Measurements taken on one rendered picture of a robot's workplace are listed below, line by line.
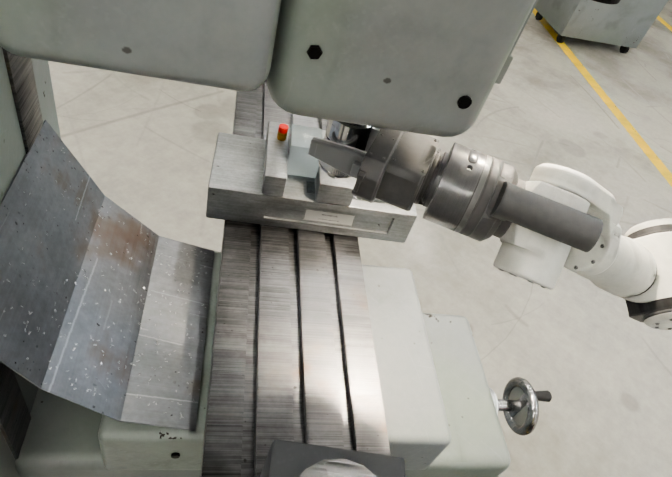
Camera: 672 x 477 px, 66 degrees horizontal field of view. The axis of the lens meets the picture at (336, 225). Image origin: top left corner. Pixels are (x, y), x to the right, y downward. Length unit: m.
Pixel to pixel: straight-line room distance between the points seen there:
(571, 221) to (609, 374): 1.88
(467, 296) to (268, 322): 1.56
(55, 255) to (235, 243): 0.26
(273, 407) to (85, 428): 0.33
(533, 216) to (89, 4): 0.40
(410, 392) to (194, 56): 0.63
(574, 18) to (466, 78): 4.61
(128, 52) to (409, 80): 0.21
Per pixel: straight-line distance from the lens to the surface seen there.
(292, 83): 0.42
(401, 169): 0.53
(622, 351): 2.50
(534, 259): 0.56
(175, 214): 2.20
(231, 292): 0.79
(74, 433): 0.92
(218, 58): 0.39
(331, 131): 0.56
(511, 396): 1.25
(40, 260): 0.73
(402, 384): 0.87
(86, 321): 0.76
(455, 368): 1.08
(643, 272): 0.73
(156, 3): 0.38
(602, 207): 0.61
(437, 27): 0.42
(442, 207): 0.54
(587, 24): 5.14
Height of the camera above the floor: 1.56
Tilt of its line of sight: 43 degrees down
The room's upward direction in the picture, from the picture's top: 18 degrees clockwise
